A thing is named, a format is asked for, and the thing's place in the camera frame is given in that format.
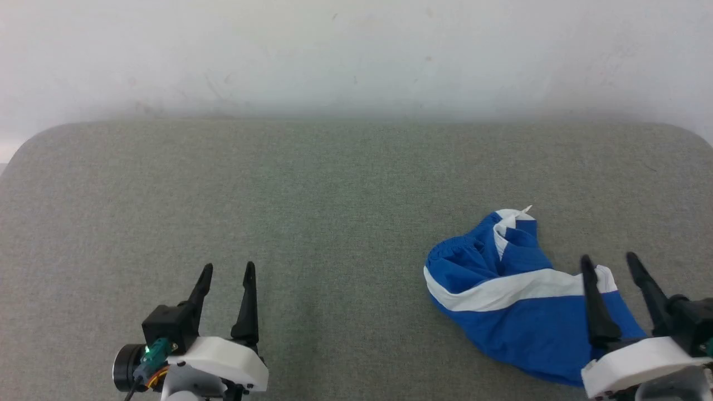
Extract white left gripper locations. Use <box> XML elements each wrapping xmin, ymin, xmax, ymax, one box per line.
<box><xmin>160</xmin><ymin>262</ymin><xmax>270</xmax><ymax>401</ymax></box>

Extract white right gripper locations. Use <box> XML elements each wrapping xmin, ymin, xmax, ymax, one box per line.
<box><xmin>580</xmin><ymin>252</ymin><xmax>713</xmax><ymax>401</ymax></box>

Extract blue white striped shorts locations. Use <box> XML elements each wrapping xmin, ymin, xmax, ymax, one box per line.
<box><xmin>423</xmin><ymin>205</ymin><xmax>648</xmax><ymax>387</ymax></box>

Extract grey fabric sofa cushion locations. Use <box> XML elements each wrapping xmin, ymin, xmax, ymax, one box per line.
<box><xmin>0</xmin><ymin>119</ymin><xmax>713</xmax><ymax>401</ymax></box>

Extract left green connector black cable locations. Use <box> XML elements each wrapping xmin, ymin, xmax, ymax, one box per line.
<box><xmin>124</xmin><ymin>338</ymin><xmax>171</xmax><ymax>401</ymax></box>

